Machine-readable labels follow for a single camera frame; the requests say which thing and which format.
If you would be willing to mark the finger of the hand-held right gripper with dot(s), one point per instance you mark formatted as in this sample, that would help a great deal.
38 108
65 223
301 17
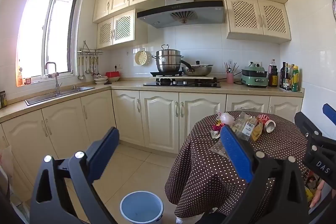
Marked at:
330 111
307 127

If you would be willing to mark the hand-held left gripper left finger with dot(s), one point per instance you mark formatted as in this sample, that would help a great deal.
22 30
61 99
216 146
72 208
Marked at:
103 150

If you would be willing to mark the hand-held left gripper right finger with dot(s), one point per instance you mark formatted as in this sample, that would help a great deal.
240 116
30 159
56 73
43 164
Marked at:
235 150

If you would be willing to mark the clear plastic film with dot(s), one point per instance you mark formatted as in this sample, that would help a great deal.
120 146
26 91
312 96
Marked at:
219 148

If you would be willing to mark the clear plastic packaging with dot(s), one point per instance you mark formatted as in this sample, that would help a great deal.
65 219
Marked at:
244 125

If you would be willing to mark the yellow red candy wrapper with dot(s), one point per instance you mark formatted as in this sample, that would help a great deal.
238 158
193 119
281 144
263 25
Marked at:
218 127

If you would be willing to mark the yellow snack wrapper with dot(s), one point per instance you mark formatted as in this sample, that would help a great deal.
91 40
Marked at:
257 132

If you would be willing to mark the crushed red soda can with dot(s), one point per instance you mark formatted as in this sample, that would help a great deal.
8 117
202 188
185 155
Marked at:
269 126

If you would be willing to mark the blue plastic bucket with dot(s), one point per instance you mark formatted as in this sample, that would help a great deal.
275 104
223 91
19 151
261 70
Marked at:
141 207

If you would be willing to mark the person's right hand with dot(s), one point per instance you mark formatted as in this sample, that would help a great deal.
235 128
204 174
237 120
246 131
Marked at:
319 192

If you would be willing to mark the pile of colourful packets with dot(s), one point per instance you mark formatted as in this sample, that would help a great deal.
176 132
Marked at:
311 187

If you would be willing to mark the table with dotted brown cloth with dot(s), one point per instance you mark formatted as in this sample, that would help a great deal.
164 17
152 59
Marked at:
199 174

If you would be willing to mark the green bottle yellow label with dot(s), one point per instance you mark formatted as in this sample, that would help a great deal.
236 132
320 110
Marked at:
295 81

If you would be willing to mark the dark bottle yellow label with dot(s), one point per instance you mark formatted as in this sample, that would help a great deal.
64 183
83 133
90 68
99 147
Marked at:
288 79

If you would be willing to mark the dark glass bottle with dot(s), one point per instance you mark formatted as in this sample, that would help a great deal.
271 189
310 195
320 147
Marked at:
283 77

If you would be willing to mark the large soy sauce bottle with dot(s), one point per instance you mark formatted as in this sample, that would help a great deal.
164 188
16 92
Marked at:
273 75

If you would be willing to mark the cream base cabinets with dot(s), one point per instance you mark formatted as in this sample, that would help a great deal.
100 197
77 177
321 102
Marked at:
160 119

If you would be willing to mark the stack of white bowls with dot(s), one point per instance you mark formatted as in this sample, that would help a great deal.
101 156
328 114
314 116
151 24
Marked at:
101 80

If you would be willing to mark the green electric cooker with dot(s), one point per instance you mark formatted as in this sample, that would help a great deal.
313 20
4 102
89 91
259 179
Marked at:
254 78

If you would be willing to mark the pink utensil holder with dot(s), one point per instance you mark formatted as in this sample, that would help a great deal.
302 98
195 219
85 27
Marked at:
230 78

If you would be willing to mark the steel sink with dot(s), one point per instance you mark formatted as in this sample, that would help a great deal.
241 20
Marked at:
57 94

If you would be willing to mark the red container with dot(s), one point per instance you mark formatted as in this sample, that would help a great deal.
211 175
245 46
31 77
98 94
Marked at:
113 74

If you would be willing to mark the pale cutting board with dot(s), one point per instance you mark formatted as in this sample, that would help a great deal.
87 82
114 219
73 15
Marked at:
199 77

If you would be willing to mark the bundle of chopsticks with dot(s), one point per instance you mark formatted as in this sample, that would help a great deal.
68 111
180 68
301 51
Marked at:
229 67

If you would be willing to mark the white table base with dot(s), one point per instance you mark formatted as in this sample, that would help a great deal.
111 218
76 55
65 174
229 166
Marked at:
187 220

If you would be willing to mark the black gas stove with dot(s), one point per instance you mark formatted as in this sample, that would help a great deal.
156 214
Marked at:
183 83

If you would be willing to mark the steel faucet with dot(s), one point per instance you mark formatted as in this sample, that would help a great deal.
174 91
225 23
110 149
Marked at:
56 77

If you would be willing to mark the steel wok with lid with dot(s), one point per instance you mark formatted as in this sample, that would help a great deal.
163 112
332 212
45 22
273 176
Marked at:
198 70

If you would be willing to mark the hanging clear plastic bag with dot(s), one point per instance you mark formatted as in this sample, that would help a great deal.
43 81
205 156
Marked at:
6 163

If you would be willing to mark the black induction cooker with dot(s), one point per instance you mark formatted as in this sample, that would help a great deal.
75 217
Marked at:
165 73

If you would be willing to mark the round cream steamer plate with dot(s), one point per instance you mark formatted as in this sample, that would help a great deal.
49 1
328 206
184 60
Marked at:
141 58

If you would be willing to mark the small red cup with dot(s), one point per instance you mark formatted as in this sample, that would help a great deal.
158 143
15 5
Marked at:
28 81

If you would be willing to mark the stainless steamer pot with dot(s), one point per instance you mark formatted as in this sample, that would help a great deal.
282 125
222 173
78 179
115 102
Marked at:
168 61

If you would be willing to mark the orange bottle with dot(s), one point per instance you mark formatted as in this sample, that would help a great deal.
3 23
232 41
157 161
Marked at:
20 78

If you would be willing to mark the dark green packet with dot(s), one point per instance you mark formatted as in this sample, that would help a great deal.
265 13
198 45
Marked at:
3 100

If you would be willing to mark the small lattice door cabinet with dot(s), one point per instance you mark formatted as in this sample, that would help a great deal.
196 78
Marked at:
115 28

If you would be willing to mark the large lattice door cabinet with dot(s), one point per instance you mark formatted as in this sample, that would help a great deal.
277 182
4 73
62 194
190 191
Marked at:
252 16

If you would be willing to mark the sliding window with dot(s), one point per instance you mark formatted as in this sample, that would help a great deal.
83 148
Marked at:
39 35

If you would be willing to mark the grey range hood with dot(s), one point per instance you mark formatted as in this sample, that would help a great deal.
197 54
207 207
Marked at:
181 15

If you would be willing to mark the steel utensil rail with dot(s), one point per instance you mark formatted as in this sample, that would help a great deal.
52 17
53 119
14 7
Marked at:
89 50

